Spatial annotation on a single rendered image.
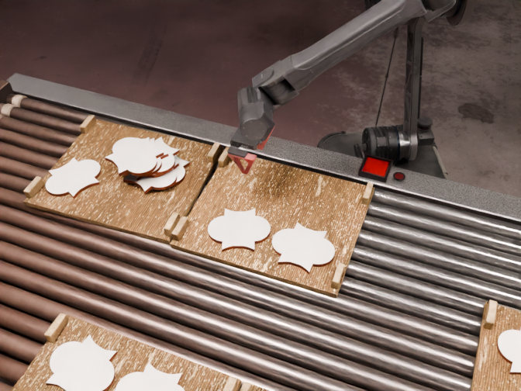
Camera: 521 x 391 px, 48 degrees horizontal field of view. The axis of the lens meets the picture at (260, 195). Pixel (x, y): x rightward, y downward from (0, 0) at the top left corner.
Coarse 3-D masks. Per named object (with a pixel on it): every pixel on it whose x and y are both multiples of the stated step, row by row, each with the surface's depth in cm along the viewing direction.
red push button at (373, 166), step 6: (366, 162) 158; (372, 162) 158; (378, 162) 158; (384, 162) 158; (366, 168) 156; (372, 168) 156; (378, 168) 156; (384, 168) 156; (378, 174) 155; (384, 174) 155
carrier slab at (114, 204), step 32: (96, 128) 169; (128, 128) 168; (64, 160) 159; (96, 160) 159; (192, 160) 159; (96, 192) 151; (128, 192) 150; (160, 192) 150; (192, 192) 150; (96, 224) 145; (128, 224) 143; (160, 224) 143
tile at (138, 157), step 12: (120, 144) 153; (132, 144) 153; (144, 144) 153; (108, 156) 150; (120, 156) 150; (132, 156) 150; (144, 156) 150; (156, 156) 150; (120, 168) 147; (132, 168) 147; (144, 168) 147
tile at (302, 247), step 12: (300, 228) 140; (276, 240) 137; (288, 240) 137; (300, 240) 137; (312, 240) 137; (324, 240) 137; (276, 252) 136; (288, 252) 135; (300, 252) 135; (312, 252) 135; (324, 252) 135; (288, 264) 134; (300, 264) 132; (312, 264) 133; (324, 264) 133
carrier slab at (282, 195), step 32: (256, 160) 158; (224, 192) 150; (256, 192) 150; (288, 192) 150; (320, 192) 149; (352, 192) 149; (192, 224) 143; (288, 224) 142; (320, 224) 142; (352, 224) 142; (224, 256) 136; (256, 256) 136; (320, 288) 129
